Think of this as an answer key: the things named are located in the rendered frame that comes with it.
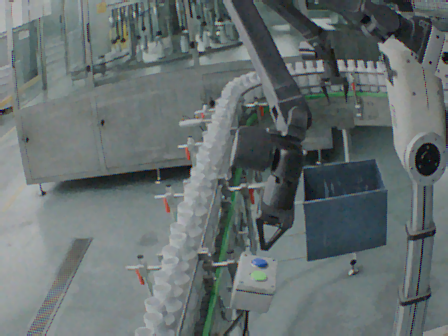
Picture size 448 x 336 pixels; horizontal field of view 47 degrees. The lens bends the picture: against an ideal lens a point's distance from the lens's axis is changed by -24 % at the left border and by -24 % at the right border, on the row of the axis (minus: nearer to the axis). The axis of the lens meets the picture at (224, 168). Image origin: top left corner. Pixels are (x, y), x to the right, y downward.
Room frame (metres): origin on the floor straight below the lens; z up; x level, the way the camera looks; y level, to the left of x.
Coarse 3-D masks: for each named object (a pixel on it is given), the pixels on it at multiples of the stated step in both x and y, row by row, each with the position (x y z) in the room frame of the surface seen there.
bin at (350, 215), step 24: (312, 168) 2.12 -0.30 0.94; (336, 168) 2.11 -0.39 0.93; (360, 168) 2.10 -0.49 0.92; (312, 192) 2.12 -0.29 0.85; (336, 192) 2.11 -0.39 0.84; (360, 192) 2.10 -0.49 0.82; (384, 192) 1.79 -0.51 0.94; (240, 216) 1.89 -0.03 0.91; (312, 216) 1.82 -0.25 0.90; (336, 216) 1.81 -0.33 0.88; (360, 216) 1.80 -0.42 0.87; (384, 216) 1.79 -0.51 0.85; (312, 240) 1.82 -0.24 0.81; (336, 240) 1.81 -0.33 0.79; (360, 240) 1.80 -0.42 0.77; (384, 240) 1.79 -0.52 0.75
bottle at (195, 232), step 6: (180, 216) 1.37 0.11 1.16; (186, 216) 1.38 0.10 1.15; (192, 216) 1.36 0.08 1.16; (186, 222) 1.35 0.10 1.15; (192, 222) 1.36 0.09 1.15; (192, 228) 1.35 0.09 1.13; (198, 228) 1.37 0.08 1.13; (192, 234) 1.34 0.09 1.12; (198, 234) 1.35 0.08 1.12; (198, 240) 1.35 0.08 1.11; (198, 246) 1.34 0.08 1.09; (204, 246) 1.36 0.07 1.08
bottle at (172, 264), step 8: (168, 264) 1.15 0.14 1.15; (176, 264) 1.12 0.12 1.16; (176, 272) 1.12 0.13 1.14; (176, 280) 1.11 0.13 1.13; (184, 280) 1.12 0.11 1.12; (184, 288) 1.11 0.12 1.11; (192, 288) 1.13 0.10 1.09; (184, 296) 1.11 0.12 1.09; (192, 296) 1.12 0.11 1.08; (192, 304) 1.11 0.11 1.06; (192, 312) 1.11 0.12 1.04; (192, 320) 1.11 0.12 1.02
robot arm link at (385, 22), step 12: (324, 0) 1.26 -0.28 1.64; (336, 0) 1.24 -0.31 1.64; (348, 0) 1.24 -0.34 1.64; (360, 0) 1.24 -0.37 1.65; (348, 12) 1.25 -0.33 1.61; (360, 12) 1.23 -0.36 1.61; (372, 12) 1.21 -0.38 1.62; (384, 12) 1.21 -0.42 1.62; (360, 24) 1.28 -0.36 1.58; (384, 24) 1.20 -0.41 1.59; (396, 24) 1.20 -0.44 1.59; (372, 36) 1.26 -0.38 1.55
